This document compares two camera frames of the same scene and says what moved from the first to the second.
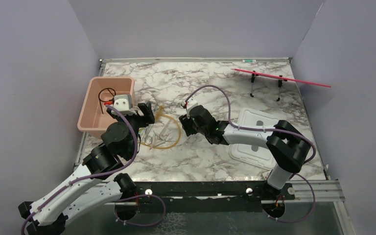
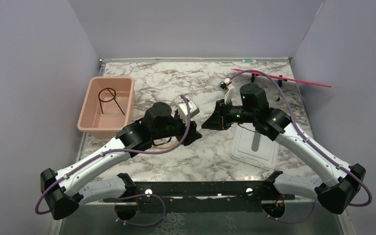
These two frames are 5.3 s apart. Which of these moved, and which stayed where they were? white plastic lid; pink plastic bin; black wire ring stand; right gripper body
Moved: right gripper body
Stayed: pink plastic bin; black wire ring stand; white plastic lid
